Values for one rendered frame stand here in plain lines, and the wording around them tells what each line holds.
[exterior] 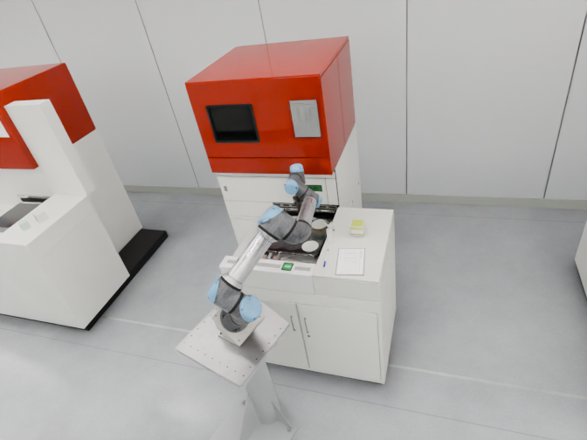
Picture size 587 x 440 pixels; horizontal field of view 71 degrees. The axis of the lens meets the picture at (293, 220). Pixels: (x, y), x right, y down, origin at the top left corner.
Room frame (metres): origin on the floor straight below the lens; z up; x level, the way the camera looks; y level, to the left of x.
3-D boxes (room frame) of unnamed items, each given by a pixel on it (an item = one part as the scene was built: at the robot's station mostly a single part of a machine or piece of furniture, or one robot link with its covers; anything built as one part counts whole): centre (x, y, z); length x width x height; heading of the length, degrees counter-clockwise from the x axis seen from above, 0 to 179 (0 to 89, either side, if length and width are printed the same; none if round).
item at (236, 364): (1.43, 0.40, 0.75); 0.45 x 0.44 x 0.13; 140
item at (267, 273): (1.73, 0.20, 0.89); 0.55 x 0.09 x 0.14; 66
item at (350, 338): (1.91, -0.04, 0.41); 0.97 x 0.64 x 0.82; 66
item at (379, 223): (1.79, -0.33, 0.89); 0.62 x 0.35 x 0.14; 156
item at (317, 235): (2.04, -0.01, 0.90); 0.34 x 0.34 x 0.01; 66
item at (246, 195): (2.32, 0.07, 1.02); 0.82 x 0.03 x 0.40; 66
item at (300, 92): (2.61, -0.06, 1.52); 0.81 x 0.75 x 0.59; 66
